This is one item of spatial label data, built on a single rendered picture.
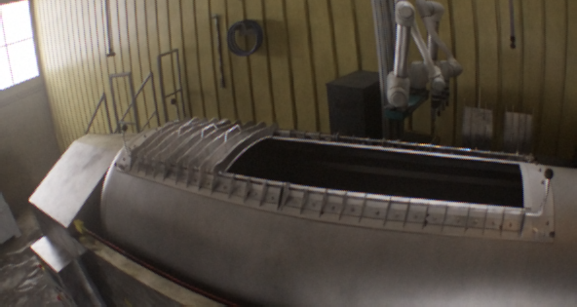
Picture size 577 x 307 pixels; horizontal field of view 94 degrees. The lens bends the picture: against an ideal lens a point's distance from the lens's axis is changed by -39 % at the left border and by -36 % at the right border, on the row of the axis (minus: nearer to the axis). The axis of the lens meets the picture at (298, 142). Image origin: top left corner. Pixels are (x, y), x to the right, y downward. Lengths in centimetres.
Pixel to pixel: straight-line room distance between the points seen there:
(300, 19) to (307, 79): 66
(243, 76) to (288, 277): 322
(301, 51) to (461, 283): 318
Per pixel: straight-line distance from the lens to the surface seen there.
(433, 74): 267
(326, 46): 397
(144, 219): 212
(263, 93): 443
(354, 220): 154
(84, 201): 268
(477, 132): 374
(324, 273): 154
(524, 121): 378
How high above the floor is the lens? 344
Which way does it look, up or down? 22 degrees down
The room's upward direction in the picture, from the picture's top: 6 degrees counter-clockwise
